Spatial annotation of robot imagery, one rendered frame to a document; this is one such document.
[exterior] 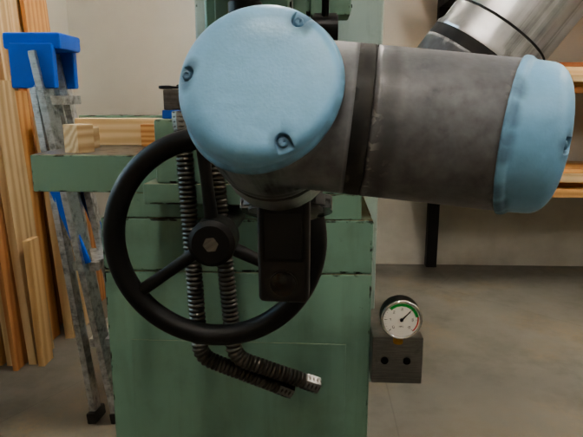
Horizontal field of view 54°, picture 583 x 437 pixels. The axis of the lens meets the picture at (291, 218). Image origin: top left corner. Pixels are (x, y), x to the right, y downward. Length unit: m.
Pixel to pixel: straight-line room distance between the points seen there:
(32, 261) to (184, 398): 1.32
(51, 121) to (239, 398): 1.02
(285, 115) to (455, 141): 0.09
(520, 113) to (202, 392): 0.81
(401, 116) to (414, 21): 3.06
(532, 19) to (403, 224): 3.00
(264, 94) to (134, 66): 3.16
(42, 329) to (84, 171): 1.43
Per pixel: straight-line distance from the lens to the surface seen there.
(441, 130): 0.31
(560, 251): 3.72
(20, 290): 2.32
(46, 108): 1.73
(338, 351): 0.97
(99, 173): 0.95
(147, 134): 1.08
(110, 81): 3.50
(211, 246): 0.72
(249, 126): 0.30
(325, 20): 1.16
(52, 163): 0.98
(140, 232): 0.95
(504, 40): 0.46
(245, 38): 0.32
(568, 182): 3.10
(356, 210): 0.90
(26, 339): 2.38
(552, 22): 0.48
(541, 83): 0.33
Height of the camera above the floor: 0.99
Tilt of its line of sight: 12 degrees down
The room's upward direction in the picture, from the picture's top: straight up
